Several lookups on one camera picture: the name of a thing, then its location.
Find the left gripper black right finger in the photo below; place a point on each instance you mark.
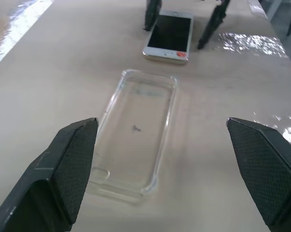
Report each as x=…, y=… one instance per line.
x=268, y=169

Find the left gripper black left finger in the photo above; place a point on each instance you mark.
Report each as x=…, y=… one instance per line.
x=51, y=183

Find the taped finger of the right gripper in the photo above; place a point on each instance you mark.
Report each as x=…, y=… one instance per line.
x=212, y=26
x=151, y=14

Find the white gold smartphone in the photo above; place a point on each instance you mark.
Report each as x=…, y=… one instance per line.
x=169, y=31

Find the clear plastic phone case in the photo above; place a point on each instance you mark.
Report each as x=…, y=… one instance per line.
x=135, y=149

